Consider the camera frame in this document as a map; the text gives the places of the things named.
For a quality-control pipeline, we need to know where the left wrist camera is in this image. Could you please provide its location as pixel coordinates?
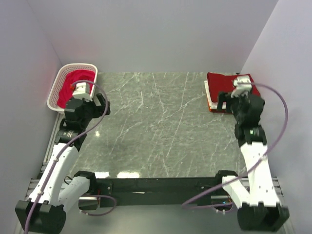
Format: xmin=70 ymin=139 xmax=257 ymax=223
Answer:
xmin=71 ymin=82 xmax=92 ymax=102

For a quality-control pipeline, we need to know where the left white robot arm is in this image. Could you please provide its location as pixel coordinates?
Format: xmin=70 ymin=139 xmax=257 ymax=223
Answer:
xmin=15 ymin=93 xmax=110 ymax=234

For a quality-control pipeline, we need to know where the dark red t shirt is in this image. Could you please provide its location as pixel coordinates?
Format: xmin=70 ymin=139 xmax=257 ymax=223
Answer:
xmin=207 ymin=72 xmax=254 ymax=103

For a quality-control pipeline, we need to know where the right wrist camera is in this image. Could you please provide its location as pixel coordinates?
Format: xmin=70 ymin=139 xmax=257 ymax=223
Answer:
xmin=231 ymin=75 xmax=252 ymax=98

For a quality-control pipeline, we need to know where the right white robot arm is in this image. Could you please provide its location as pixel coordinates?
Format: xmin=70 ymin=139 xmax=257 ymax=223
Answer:
xmin=214 ymin=92 xmax=290 ymax=233

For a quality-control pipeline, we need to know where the folded white t shirt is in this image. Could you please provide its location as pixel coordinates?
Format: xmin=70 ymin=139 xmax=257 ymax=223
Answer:
xmin=204 ymin=80 xmax=221 ymax=104

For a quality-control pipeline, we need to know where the crimson t shirt in basket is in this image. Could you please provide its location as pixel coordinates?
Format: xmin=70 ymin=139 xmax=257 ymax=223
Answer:
xmin=57 ymin=69 xmax=95 ymax=109

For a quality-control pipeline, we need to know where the aluminium rail frame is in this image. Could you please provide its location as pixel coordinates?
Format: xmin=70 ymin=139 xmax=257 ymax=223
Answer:
xmin=24 ymin=177 xmax=297 ymax=234

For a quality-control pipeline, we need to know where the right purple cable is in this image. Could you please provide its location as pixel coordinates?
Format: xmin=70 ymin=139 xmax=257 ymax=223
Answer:
xmin=181 ymin=82 xmax=290 ymax=211

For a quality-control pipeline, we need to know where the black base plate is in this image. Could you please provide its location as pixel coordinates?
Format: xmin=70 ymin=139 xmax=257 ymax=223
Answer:
xmin=90 ymin=176 xmax=221 ymax=206

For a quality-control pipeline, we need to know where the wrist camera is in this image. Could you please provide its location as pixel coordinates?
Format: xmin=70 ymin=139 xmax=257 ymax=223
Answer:
xmin=231 ymin=75 xmax=252 ymax=98
xmin=71 ymin=82 xmax=92 ymax=102

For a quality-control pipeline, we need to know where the white plastic laundry basket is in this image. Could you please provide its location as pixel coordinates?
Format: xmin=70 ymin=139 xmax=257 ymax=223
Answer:
xmin=47 ymin=63 xmax=98 ymax=115

